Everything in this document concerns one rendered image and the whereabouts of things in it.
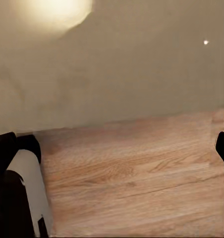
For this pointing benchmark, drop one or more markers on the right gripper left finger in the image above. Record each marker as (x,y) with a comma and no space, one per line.
(8,149)

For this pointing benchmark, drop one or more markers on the coffee table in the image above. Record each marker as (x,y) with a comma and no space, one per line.
(68,63)

